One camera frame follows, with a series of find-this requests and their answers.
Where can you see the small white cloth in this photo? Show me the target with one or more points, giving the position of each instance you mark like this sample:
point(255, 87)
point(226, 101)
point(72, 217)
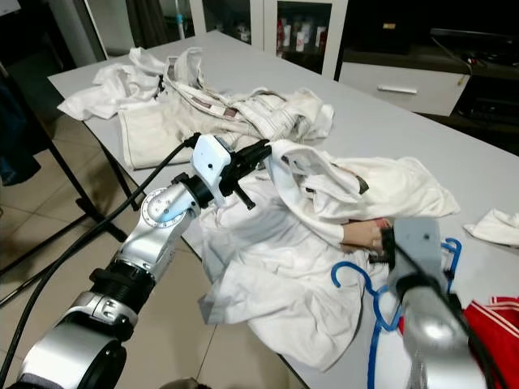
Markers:
point(495, 227)

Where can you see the red shorts white stripes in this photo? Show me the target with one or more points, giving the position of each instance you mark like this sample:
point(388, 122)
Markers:
point(495, 332)

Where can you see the white printed t-shirt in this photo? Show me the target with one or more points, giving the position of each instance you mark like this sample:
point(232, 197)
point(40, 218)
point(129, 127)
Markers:
point(284, 292)

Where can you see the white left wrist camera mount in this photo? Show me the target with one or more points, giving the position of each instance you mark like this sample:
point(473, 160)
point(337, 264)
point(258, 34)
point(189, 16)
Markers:
point(213, 160)

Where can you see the black table leg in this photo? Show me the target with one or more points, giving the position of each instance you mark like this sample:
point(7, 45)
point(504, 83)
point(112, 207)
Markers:
point(109, 170)

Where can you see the white drawer unit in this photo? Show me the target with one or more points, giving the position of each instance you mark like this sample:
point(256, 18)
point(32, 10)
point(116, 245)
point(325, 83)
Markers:
point(405, 87)

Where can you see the white glass door cabinet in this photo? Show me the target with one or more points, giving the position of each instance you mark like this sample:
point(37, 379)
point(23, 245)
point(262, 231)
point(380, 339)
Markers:
point(268, 24)

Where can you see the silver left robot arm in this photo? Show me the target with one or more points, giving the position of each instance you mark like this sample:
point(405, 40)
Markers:
point(154, 235)

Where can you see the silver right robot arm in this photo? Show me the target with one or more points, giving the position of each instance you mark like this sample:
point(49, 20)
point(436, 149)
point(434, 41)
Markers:
point(438, 340)

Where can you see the white crumpled jacket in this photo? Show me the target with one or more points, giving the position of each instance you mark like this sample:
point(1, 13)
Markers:
point(109, 85)

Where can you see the black clothes rack frame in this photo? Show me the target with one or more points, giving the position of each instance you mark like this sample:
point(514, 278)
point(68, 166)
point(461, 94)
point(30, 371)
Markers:
point(99, 220)

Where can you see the blue plastic hanger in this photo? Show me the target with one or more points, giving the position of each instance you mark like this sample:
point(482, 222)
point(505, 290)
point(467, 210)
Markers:
point(349, 266)

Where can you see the black TV stand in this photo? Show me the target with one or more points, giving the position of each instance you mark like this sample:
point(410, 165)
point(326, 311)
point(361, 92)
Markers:
point(397, 36)

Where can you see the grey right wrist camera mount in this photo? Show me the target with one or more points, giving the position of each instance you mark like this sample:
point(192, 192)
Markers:
point(418, 243)

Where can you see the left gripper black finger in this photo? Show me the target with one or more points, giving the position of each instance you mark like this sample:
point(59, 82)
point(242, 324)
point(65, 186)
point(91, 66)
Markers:
point(254, 152)

